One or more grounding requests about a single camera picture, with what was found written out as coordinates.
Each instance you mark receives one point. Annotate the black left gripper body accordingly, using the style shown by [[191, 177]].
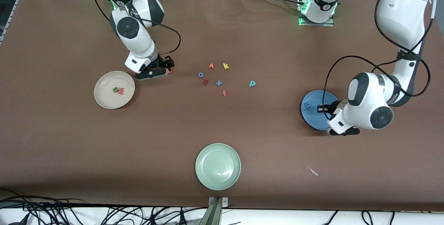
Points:
[[332, 107]]

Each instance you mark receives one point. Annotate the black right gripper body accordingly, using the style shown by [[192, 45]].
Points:
[[161, 62]]

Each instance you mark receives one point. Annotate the blue letter m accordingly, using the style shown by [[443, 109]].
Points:
[[308, 106]]

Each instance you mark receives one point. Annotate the red letter w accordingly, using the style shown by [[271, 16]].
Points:
[[120, 91]]

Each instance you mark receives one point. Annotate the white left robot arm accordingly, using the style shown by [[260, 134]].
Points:
[[378, 114]]

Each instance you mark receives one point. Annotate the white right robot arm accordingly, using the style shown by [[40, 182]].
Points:
[[128, 27]]

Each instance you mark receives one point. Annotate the blue plate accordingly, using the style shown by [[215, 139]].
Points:
[[312, 119]]

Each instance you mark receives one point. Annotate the dark red letter h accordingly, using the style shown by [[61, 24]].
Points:
[[205, 82]]

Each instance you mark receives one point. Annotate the grey tape scrap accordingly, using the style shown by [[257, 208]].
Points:
[[313, 171]]

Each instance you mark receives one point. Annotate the beige brown plate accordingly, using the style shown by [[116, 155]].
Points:
[[107, 96]]

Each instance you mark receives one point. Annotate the yellow letter k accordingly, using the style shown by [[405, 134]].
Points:
[[225, 66]]

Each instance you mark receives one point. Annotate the brown table cover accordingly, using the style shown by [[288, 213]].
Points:
[[222, 131]]

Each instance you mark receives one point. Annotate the green plate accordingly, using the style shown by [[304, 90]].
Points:
[[218, 166]]

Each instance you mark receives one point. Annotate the aluminium profile bar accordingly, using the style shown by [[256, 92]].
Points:
[[215, 214]]

